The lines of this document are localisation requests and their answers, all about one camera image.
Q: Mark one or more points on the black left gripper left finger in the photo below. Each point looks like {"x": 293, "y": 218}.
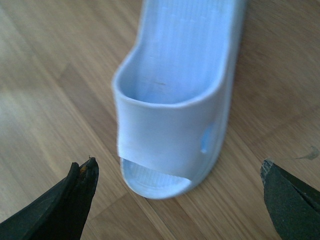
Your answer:
{"x": 61, "y": 212}

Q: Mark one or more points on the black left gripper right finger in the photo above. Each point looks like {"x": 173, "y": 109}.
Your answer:
{"x": 292, "y": 204}

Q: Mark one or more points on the light blue slipper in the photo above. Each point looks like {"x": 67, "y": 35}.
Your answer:
{"x": 173, "y": 93}

